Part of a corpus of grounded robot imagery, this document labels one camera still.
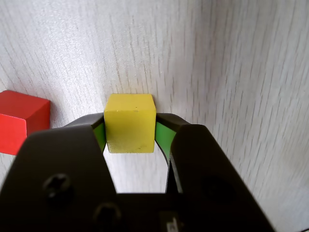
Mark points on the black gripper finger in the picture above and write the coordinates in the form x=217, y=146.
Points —
x=207, y=164
x=55, y=157

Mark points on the red wooden cube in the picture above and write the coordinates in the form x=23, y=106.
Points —
x=17, y=120

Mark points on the yellow wooden cube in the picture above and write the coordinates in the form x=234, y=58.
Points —
x=130, y=125

